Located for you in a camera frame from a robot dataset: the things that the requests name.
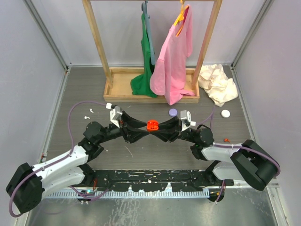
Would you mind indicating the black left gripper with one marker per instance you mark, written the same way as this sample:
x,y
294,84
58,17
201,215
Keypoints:
x,y
132,134

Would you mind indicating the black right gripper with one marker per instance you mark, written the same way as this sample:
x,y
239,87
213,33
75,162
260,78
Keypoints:
x,y
170,129

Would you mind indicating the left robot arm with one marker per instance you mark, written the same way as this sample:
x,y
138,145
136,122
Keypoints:
x,y
30,184

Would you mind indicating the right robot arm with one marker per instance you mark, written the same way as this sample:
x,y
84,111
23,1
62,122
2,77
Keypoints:
x,y
246,161

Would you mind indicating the green shirt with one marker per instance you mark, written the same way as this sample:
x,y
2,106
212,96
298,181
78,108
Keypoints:
x,y
140,85

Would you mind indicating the wooden clothes rack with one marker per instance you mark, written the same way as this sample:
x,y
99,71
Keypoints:
x,y
117,87

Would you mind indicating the pink t-shirt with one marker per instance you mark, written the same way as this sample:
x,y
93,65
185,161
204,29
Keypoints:
x,y
169,76

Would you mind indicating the cream crumpled cloth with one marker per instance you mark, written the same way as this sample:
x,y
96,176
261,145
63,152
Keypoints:
x,y
214,81

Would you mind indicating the yellow clothes hanger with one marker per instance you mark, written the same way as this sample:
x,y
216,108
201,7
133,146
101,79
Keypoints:
x,y
180,20

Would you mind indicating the grey clothes hanger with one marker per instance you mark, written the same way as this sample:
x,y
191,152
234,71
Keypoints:
x,y
148,29

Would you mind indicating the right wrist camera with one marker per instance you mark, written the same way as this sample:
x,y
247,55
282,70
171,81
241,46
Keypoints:
x,y
186,122

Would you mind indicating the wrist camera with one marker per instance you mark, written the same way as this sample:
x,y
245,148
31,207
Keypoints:
x,y
115,113
186,122

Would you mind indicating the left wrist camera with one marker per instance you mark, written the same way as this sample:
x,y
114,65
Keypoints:
x,y
115,113

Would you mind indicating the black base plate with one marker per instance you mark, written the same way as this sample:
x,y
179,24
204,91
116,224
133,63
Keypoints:
x,y
186,180

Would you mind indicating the slotted cable duct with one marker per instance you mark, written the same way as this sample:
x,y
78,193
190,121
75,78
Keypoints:
x,y
168,193

